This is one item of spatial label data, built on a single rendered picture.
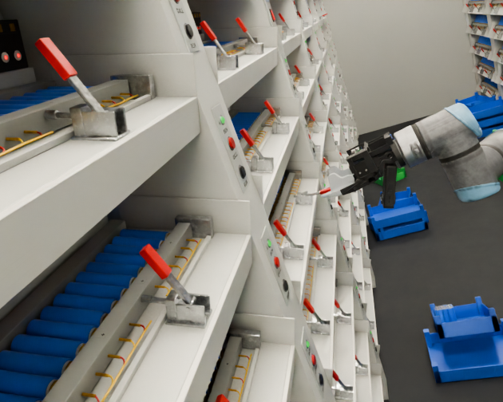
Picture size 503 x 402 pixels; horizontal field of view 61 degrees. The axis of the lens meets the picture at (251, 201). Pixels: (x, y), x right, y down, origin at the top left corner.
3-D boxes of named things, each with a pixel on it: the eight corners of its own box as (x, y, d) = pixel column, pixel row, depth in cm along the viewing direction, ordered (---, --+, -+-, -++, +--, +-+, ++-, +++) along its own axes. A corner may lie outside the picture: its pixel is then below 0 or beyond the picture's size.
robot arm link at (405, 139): (423, 152, 105) (430, 166, 97) (404, 161, 107) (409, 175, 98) (408, 121, 103) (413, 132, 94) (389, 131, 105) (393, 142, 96)
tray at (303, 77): (314, 89, 185) (314, 56, 180) (302, 124, 131) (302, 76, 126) (267, 89, 189) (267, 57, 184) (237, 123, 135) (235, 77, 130)
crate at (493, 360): (508, 333, 165) (505, 317, 163) (528, 374, 147) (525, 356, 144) (426, 344, 174) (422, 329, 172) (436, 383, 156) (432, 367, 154)
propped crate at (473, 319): (433, 322, 184) (429, 304, 185) (485, 315, 178) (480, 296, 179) (439, 339, 155) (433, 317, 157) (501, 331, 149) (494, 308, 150)
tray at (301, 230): (318, 192, 129) (318, 162, 125) (299, 326, 75) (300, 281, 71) (252, 189, 133) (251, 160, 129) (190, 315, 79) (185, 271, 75)
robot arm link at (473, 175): (514, 180, 98) (491, 132, 97) (491, 202, 93) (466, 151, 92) (476, 188, 107) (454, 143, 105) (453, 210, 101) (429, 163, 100)
